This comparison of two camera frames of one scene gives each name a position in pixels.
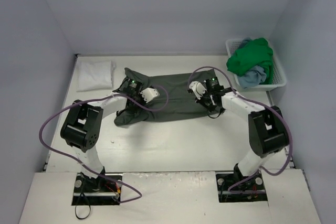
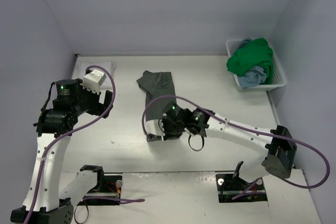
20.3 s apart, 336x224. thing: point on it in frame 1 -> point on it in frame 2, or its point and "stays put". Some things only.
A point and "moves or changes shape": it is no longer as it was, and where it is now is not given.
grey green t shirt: x=180 y=103 moves or changes shape
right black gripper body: x=207 y=102 -> x=156 y=137
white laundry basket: x=279 y=78 stays put
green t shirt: x=252 y=53 stays put
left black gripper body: x=130 y=102 -> x=105 y=100
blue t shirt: x=253 y=77 stays put
